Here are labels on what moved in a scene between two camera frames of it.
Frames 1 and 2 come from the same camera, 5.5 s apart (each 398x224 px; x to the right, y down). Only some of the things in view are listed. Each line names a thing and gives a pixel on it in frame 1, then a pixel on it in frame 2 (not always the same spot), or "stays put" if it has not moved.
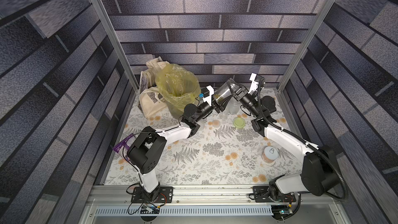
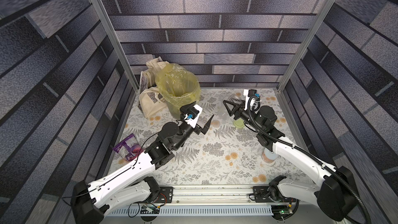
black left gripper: [217, 107] to [197, 129]
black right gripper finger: [233, 85] to [241, 105]
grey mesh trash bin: [175, 112] stays put
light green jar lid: [239, 122] stays put
